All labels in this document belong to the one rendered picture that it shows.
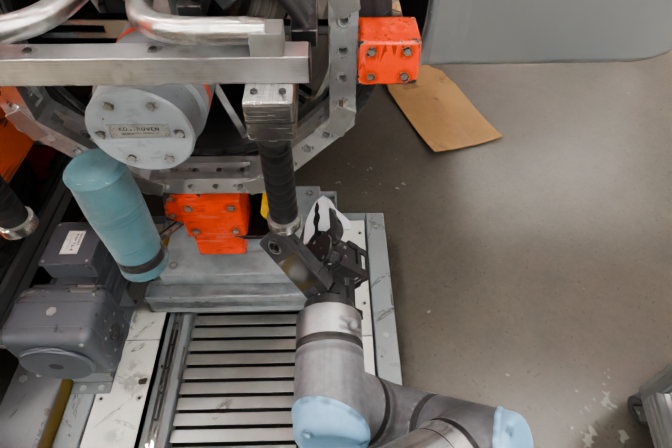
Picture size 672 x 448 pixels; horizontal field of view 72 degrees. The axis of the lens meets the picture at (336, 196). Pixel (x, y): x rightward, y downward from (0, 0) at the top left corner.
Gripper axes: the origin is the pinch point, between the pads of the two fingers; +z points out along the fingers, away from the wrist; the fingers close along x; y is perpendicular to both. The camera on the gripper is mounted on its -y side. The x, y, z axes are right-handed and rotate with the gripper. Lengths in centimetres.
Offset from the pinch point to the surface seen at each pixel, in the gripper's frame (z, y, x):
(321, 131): 7.1, -5.8, 6.9
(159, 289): 13, 3, -65
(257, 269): 13.8, 16.4, -41.3
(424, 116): 101, 73, -17
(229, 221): 6.2, -4.2, -21.5
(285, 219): -15.2, -12.1, 7.5
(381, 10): 15.3, -10.3, 25.1
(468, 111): 104, 87, -4
